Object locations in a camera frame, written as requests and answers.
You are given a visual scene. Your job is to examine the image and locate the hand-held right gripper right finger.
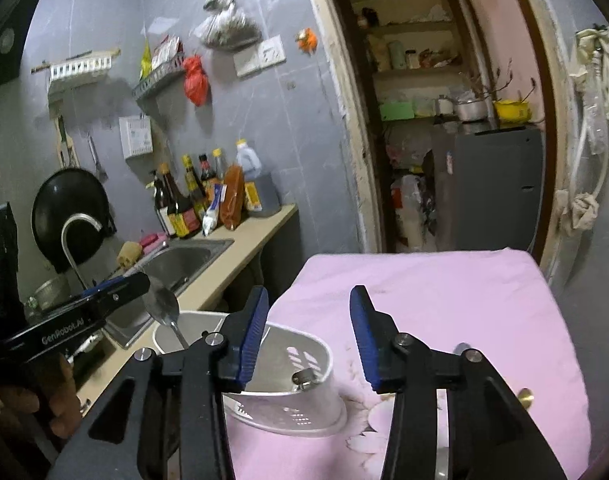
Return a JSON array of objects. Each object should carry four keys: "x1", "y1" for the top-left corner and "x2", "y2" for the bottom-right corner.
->
[{"x1": 349, "y1": 285, "x2": 567, "y2": 480}]

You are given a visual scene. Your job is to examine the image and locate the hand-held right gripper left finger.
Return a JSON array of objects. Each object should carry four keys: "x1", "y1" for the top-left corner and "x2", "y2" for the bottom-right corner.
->
[{"x1": 47, "y1": 285, "x2": 270, "y2": 480}]

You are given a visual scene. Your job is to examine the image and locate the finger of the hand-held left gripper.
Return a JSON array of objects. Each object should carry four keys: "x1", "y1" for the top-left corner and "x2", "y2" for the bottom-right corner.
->
[{"x1": 49, "y1": 272, "x2": 152, "y2": 332}]

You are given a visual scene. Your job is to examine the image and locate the metal spoon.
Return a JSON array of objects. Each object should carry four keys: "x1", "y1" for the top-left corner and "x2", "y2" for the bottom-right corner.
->
[{"x1": 143, "y1": 285, "x2": 191, "y2": 351}]

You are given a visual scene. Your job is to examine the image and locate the white plastic utensil holder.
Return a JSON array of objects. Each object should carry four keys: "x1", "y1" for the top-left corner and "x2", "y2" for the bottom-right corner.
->
[{"x1": 152, "y1": 310, "x2": 348, "y2": 437}]

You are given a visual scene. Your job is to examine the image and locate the person's left hand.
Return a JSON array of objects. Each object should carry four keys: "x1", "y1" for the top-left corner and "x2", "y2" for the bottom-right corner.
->
[{"x1": 0, "y1": 352, "x2": 82, "y2": 439}]

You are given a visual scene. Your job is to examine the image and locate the yellow loofah scrubber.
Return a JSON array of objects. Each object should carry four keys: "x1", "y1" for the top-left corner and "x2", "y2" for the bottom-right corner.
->
[{"x1": 116, "y1": 240, "x2": 143, "y2": 269}]

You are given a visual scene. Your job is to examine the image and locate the metal pot with lid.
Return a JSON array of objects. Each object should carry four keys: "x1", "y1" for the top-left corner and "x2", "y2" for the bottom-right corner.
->
[{"x1": 25, "y1": 275, "x2": 74, "y2": 313}]

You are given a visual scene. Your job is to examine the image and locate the pink soap dish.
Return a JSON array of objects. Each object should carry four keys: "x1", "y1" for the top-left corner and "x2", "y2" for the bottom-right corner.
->
[{"x1": 138, "y1": 232, "x2": 171, "y2": 257}]

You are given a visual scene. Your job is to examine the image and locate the stainless steel sink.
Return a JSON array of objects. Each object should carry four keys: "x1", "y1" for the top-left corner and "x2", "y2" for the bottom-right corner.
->
[{"x1": 103, "y1": 237, "x2": 235, "y2": 351}]

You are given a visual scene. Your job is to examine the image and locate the curved metal faucet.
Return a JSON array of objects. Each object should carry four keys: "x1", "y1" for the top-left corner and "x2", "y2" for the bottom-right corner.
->
[{"x1": 60, "y1": 213, "x2": 106, "y2": 292}]

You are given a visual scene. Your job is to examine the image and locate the black wok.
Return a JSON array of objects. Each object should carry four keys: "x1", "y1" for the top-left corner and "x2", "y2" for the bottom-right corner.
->
[{"x1": 31, "y1": 167, "x2": 118, "y2": 275}]

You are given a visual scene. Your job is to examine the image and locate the dark bottle with black pump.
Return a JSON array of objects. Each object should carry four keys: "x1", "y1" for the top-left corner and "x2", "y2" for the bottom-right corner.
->
[{"x1": 151, "y1": 170, "x2": 173, "y2": 237}]

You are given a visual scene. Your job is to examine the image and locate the dark sauce bottle red label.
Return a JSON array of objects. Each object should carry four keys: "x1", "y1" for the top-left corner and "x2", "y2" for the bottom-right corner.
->
[{"x1": 159, "y1": 162, "x2": 201, "y2": 239}]

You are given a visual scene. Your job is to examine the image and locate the pink floral cloth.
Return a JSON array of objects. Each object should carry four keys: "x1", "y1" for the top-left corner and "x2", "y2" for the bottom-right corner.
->
[{"x1": 224, "y1": 247, "x2": 592, "y2": 480}]

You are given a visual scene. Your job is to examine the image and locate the blue white packet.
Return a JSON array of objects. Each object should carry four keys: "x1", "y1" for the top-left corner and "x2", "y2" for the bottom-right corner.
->
[{"x1": 200, "y1": 183, "x2": 230, "y2": 237}]

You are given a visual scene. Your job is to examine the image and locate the yellow cap sauce bottle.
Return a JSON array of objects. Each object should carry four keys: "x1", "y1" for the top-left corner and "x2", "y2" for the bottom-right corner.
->
[{"x1": 181, "y1": 154, "x2": 208, "y2": 221}]

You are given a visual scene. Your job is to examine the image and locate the hanging metal tongs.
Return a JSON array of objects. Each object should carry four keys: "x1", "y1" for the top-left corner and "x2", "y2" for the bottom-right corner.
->
[{"x1": 86, "y1": 134, "x2": 108, "y2": 182}]

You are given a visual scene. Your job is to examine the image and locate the hanging kitchen knife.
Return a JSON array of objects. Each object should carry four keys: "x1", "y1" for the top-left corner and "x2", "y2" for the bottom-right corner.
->
[{"x1": 56, "y1": 115, "x2": 80, "y2": 169}]

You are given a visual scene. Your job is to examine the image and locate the orange brown spice packet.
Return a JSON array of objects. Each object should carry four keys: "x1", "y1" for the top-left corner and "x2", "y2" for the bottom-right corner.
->
[{"x1": 218, "y1": 164, "x2": 246, "y2": 232}]

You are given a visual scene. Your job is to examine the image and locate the large dark liquid jug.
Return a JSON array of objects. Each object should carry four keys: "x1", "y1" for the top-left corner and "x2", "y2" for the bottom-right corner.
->
[{"x1": 234, "y1": 138, "x2": 282, "y2": 219}]

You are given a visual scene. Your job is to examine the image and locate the red cap sauce bottle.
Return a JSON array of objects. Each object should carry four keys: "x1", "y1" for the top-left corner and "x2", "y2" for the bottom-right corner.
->
[{"x1": 199, "y1": 153, "x2": 218, "y2": 187}]

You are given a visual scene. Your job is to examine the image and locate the pile of plastic bags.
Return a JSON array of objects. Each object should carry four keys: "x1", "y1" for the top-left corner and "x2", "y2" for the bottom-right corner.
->
[{"x1": 385, "y1": 120, "x2": 439, "y2": 254}]

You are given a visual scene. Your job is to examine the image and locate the grey refrigerator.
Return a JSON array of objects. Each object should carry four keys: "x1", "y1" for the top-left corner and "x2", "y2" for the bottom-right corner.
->
[{"x1": 431, "y1": 122, "x2": 546, "y2": 257}]

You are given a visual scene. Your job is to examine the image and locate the black range hood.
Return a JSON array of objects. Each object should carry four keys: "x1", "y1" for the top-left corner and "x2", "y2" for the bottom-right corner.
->
[{"x1": 0, "y1": 7, "x2": 36, "y2": 95}]

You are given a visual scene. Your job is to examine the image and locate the wooden stick on rack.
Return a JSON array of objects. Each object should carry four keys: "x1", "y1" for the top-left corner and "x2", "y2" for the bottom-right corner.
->
[{"x1": 31, "y1": 48, "x2": 122, "y2": 74}]

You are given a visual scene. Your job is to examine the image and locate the red plastic bag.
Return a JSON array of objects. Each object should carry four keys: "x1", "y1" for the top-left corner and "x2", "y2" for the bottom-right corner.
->
[{"x1": 183, "y1": 54, "x2": 210, "y2": 107}]

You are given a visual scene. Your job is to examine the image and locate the green box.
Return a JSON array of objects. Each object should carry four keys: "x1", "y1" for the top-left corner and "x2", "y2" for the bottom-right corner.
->
[{"x1": 379, "y1": 101, "x2": 415, "y2": 122}]

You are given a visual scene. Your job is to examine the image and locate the snack packets in basket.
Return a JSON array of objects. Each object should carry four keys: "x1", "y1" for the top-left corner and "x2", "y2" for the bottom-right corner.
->
[{"x1": 139, "y1": 34, "x2": 185, "y2": 72}]

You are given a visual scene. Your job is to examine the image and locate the rag tied on pipe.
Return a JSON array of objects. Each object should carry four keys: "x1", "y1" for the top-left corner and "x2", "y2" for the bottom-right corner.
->
[{"x1": 553, "y1": 189, "x2": 601, "y2": 235}]

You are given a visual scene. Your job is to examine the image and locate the small metal pot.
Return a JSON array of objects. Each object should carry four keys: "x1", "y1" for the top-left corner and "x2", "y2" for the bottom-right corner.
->
[{"x1": 453, "y1": 98, "x2": 491, "y2": 123}]

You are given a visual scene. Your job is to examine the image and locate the yellow pot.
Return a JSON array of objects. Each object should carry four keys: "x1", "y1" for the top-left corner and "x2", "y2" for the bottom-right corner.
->
[{"x1": 493, "y1": 99, "x2": 531, "y2": 123}]

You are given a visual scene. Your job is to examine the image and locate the white pipe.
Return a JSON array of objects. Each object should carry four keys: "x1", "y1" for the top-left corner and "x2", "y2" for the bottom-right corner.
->
[{"x1": 568, "y1": 50, "x2": 609, "y2": 203}]

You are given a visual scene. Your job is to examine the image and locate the large bag of dried goods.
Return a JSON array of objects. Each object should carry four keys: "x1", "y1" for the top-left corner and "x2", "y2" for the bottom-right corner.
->
[{"x1": 194, "y1": 4, "x2": 263, "y2": 52}]

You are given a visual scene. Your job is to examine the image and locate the dried plant branches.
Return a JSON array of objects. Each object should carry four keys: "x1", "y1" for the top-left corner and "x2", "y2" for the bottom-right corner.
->
[{"x1": 458, "y1": 59, "x2": 541, "y2": 107}]

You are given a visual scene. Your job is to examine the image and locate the wooden pantry shelves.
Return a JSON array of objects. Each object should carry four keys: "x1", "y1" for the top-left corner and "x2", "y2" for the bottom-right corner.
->
[{"x1": 341, "y1": 0, "x2": 467, "y2": 123}]

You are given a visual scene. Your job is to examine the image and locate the white wall box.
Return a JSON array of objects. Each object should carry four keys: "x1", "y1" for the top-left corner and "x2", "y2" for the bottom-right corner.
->
[{"x1": 118, "y1": 114, "x2": 155, "y2": 162}]

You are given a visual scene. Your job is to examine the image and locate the worn white door frame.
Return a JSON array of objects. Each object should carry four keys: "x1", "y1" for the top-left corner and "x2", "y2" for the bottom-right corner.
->
[{"x1": 297, "y1": 0, "x2": 567, "y2": 273}]

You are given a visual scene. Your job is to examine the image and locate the grey wall basket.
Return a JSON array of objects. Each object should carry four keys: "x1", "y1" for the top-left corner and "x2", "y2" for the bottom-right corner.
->
[{"x1": 132, "y1": 52, "x2": 188, "y2": 102}]

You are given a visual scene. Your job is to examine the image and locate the white wall rack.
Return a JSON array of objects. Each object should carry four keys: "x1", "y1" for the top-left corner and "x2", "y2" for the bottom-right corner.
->
[{"x1": 48, "y1": 53, "x2": 111, "y2": 84}]

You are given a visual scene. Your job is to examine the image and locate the white wall switch socket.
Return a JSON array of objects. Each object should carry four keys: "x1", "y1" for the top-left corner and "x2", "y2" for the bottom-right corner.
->
[{"x1": 233, "y1": 34, "x2": 287, "y2": 79}]

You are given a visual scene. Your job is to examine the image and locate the orange wall hook ornament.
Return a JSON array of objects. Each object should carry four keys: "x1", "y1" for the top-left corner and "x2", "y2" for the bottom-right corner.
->
[{"x1": 295, "y1": 27, "x2": 319, "y2": 55}]

